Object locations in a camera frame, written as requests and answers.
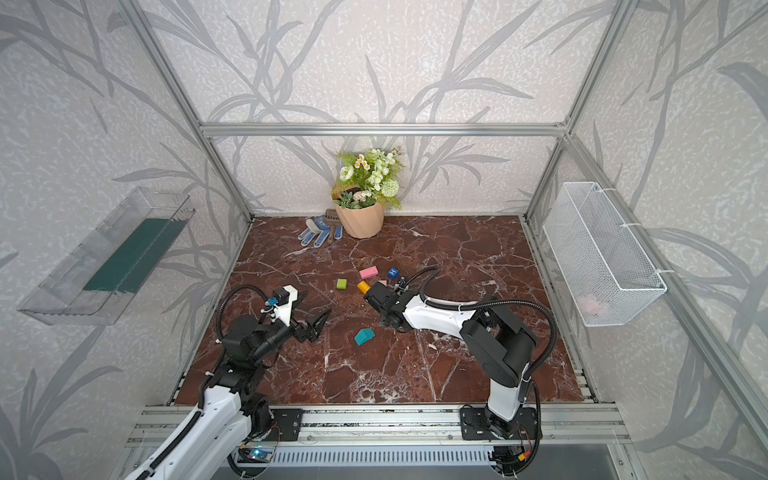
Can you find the orange rectangular block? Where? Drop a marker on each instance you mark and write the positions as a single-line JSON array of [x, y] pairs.
[[364, 287]]

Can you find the white wire basket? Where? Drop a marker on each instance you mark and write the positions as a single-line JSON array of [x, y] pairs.
[[598, 253]]

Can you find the blue dotted work glove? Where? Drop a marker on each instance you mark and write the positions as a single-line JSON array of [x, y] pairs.
[[319, 230]]

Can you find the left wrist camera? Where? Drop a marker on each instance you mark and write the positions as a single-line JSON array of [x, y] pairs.
[[279, 306]]

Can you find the teal wedge block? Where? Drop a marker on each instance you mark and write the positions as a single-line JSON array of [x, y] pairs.
[[363, 336]]

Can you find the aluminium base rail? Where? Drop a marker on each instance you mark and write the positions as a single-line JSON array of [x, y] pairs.
[[428, 434]]

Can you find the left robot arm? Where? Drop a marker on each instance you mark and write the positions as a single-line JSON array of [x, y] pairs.
[[230, 411]]

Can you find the green artificial plant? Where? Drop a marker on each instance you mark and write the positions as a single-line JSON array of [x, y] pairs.
[[369, 178]]

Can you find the pink object in basket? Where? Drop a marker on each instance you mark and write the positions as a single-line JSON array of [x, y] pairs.
[[590, 306]]

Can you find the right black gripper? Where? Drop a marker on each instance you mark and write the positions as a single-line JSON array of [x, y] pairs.
[[374, 295]]

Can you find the beige flower pot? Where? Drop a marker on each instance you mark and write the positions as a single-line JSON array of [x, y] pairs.
[[362, 223]]

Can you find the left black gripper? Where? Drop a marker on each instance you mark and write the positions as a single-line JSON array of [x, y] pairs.
[[301, 329]]

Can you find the left green circuit board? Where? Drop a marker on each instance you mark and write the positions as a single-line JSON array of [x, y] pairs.
[[255, 455]]

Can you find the aluminium cage frame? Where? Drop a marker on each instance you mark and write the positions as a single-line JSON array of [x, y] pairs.
[[743, 392]]

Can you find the clear plastic wall shelf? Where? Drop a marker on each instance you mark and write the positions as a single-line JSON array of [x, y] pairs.
[[95, 283]]

